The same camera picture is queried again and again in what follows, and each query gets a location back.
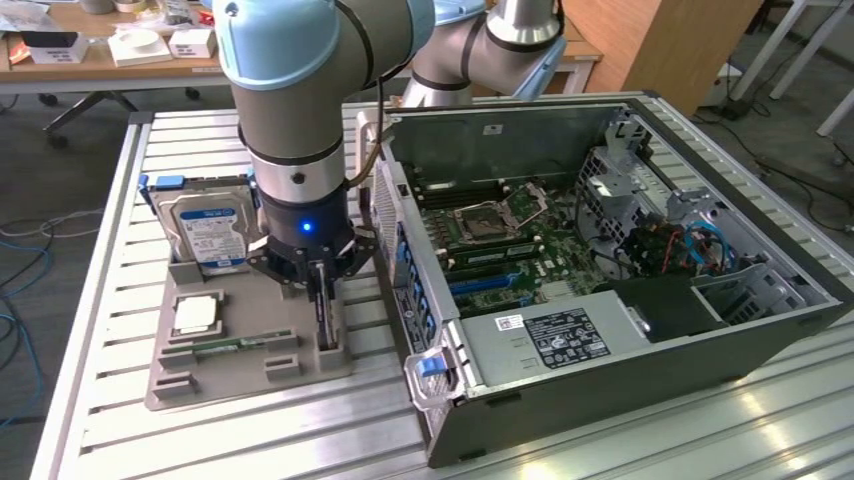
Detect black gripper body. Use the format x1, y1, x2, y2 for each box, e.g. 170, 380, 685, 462
259, 192, 357, 289

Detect low profile graphics card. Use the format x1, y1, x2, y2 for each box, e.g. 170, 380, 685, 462
311, 262, 339, 352

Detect blue card retainer clips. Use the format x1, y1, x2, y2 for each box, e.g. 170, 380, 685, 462
393, 222, 441, 351

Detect hard disk with blue caddy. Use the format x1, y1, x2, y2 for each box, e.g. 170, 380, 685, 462
138, 169, 261, 277

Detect silver CPU chip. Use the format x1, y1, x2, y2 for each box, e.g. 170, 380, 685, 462
171, 295, 223, 335

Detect grey parts rack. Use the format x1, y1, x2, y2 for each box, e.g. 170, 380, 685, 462
145, 252, 355, 412

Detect green RAM stick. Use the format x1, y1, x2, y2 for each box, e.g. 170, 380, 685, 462
190, 334, 295, 355

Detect CPU socket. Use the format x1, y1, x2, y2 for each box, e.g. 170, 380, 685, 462
456, 202, 520, 247

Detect blue expansion slot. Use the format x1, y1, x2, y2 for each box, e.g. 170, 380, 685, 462
449, 276, 524, 298

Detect RAM stick with white labels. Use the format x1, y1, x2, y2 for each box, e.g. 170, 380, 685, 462
441, 240, 544, 267

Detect blue case latch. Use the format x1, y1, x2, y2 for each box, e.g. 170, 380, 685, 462
413, 349, 448, 380

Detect metal socket cover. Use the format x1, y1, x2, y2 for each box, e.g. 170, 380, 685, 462
504, 180, 550, 227

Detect grey power supply unit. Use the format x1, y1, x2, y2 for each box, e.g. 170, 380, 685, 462
458, 291, 654, 390

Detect green motherboard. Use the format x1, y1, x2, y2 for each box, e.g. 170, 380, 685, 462
407, 167, 613, 320

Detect small white labelled box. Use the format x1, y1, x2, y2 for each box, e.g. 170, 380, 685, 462
167, 28, 218, 60

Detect silver perforated disk bay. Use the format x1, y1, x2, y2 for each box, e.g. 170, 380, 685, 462
572, 144, 677, 246

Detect black chair base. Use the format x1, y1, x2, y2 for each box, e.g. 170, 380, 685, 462
38, 88, 203, 147

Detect white square holder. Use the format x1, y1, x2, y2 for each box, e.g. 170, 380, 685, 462
106, 28, 175, 68

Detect dark bag of parts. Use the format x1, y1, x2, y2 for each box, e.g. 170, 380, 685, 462
162, 0, 197, 26

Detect open dark grey PC case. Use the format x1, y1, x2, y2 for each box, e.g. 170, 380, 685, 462
355, 89, 854, 469

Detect white box black top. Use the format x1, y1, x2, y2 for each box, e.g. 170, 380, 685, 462
18, 30, 91, 65

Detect black power adapter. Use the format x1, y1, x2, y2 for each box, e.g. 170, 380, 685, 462
714, 98, 754, 122

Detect wooden cabinet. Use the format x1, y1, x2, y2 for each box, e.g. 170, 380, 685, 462
564, 0, 765, 117

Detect black camera cable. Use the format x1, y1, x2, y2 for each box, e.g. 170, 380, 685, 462
343, 69, 406, 194

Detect white floor cable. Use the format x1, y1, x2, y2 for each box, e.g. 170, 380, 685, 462
0, 208, 109, 239

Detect blue floor cable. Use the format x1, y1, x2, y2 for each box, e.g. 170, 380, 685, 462
0, 238, 53, 427

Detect black wire bundle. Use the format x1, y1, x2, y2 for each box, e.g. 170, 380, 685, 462
586, 219, 669, 281

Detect red wire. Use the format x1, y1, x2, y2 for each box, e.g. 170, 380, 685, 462
661, 225, 689, 275

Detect black plastic air duct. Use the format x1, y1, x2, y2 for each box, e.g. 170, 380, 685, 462
608, 273, 730, 345

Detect blue wire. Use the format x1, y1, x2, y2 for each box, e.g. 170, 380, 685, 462
684, 219, 740, 275

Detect silver metal drive bracket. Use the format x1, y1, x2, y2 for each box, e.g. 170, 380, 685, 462
689, 262, 810, 327

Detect black floor cables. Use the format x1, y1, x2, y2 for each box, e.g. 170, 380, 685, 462
693, 107, 854, 232

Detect white table frame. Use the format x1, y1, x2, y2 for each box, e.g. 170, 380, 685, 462
726, 0, 854, 137

